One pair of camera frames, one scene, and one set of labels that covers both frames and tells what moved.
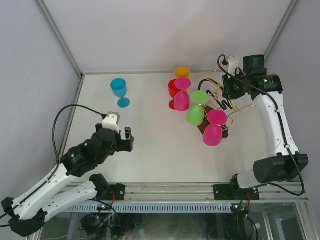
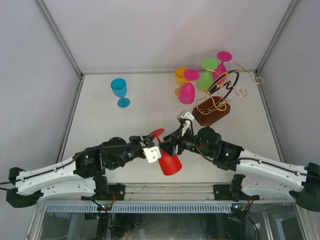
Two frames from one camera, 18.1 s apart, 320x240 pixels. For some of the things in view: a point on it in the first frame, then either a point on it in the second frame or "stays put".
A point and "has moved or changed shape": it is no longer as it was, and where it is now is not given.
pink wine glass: (181, 100) to (187, 91)
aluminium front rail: (197, 192) stays put
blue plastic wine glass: (119, 87) stays put
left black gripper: (125, 145) to (141, 140)
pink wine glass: (212, 133) to (223, 56)
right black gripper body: (236, 85) to (186, 142)
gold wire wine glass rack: (220, 111) has moved or changed shape
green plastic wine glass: (196, 112) to (205, 79)
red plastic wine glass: (172, 90) to (169, 164)
